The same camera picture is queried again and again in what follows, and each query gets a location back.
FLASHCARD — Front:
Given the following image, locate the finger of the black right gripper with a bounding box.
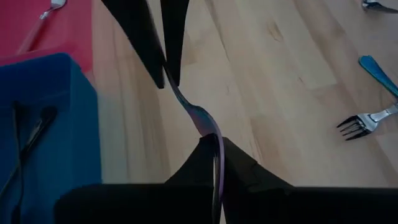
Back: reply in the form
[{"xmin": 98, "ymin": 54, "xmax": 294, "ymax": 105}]
[
  {"xmin": 101, "ymin": 0, "xmax": 167, "ymax": 90},
  {"xmin": 159, "ymin": 0, "xmax": 191, "ymax": 87}
]

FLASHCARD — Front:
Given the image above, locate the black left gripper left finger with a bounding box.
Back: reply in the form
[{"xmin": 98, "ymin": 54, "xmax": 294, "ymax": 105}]
[{"xmin": 54, "ymin": 133, "xmax": 219, "ymax": 224}]

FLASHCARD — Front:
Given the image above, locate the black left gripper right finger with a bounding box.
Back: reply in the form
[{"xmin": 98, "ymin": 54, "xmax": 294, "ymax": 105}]
[{"xmin": 221, "ymin": 136, "xmax": 398, "ymax": 224}]

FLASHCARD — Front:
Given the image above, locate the iridescent rainbow metal fork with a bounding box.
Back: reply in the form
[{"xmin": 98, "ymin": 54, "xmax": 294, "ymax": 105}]
[{"xmin": 163, "ymin": 63, "xmax": 225, "ymax": 224}]

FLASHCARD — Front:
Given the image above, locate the blue handled fork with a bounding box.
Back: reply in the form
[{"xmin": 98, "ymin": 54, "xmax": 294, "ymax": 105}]
[{"xmin": 336, "ymin": 55, "xmax": 398, "ymax": 141}]

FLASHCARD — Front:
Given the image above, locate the black metal fork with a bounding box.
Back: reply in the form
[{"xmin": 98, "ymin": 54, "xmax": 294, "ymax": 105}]
[{"xmin": 361, "ymin": 0, "xmax": 398, "ymax": 14}]

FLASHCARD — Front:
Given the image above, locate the pink red plastic bin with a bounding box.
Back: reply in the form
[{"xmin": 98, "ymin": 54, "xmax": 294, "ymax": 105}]
[{"xmin": 0, "ymin": 0, "xmax": 94, "ymax": 74}]

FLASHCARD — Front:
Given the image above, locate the blue plastic bin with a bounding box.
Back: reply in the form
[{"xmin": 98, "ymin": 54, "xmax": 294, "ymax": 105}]
[{"xmin": 0, "ymin": 52, "xmax": 103, "ymax": 224}]

